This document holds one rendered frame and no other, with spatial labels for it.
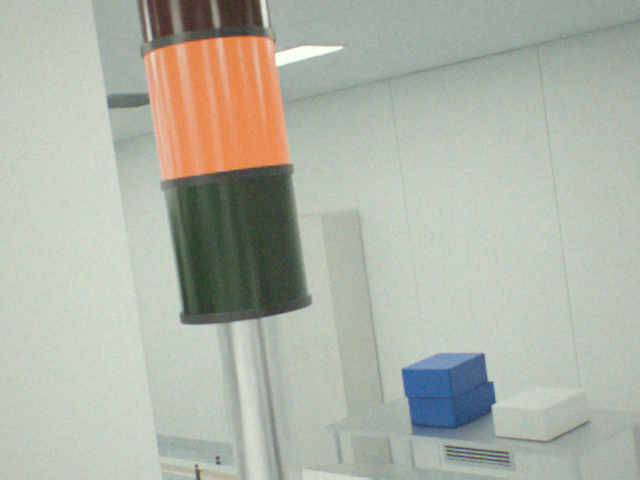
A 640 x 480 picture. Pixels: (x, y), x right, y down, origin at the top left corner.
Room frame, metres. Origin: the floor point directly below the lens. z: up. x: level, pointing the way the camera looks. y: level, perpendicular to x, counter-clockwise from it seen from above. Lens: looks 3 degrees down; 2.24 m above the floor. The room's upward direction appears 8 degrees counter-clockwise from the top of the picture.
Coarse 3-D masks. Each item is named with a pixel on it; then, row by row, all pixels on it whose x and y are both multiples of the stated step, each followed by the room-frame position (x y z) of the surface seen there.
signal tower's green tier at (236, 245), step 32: (192, 192) 0.36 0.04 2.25; (224, 192) 0.35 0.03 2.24; (256, 192) 0.36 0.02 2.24; (288, 192) 0.37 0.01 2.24; (192, 224) 0.36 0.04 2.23; (224, 224) 0.35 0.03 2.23; (256, 224) 0.36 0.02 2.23; (288, 224) 0.36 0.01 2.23; (192, 256) 0.36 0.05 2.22; (224, 256) 0.35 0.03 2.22; (256, 256) 0.35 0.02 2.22; (288, 256) 0.36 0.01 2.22; (192, 288) 0.36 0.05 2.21; (224, 288) 0.35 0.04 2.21; (256, 288) 0.35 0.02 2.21; (288, 288) 0.36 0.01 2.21
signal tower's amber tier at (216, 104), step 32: (160, 64) 0.36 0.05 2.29; (192, 64) 0.35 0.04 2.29; (224, 64) 0.35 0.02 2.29; (256, 64) 0.36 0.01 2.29; (160, 96) 0.36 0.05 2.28; (192, 96) 0.35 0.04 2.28; (224, 96) 0.35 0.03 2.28; (256, 96) 0.36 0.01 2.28; (160, 128) 0.36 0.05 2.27; (192, 128) 0.35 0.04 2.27; (224, 128) 0.35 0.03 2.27; (256, 128) 0.36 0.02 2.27; (160, 160) 0.37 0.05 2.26; (192, 160) 0.36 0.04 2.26; (224, 160) 0.35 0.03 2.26; (256, 160) 0.36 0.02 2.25; (288, 160) 0.37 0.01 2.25
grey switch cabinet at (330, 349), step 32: (320, 224) 7.18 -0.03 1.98; (352, 224) 7.41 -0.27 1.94; (320, 256) 7.21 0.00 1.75; (352, 256) 7.37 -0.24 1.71; (320, 288) 7.24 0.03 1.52; (352, 288) 7.34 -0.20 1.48; (288, 320) 7.51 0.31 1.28; (320, 320) 7.27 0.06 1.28; (352, 320) 7.31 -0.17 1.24; (288, 352) 7.55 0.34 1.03; (320, 352) 7.31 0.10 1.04; (352, 352) 7.27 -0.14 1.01; (320, 384) 7.34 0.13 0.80; (352, 384) 7.24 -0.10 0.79; (320, 416) 7.37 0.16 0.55; (320, 448) 7.41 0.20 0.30; (352, 448) 7.18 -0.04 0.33; (384, 448) 7.42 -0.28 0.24
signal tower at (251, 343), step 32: (192, 32) 0.35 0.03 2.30; (224, 32) 0.35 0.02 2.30; (256, 32) 0.36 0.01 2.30; (192, 320) 0.36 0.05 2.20; (224, 320) 0.35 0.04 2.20; (256, 320) 0.37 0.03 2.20; (224, 352) 0.37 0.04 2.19; (256, 352) 0.37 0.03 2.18; (224, 384) 0.37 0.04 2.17; (256, 384) 0.37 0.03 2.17; (288, 384) 0.37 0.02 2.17; (256, 416) 0.37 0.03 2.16; (288, 416) 0.37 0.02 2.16; (256, 448) 0.37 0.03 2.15; (288, 448) 0.37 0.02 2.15
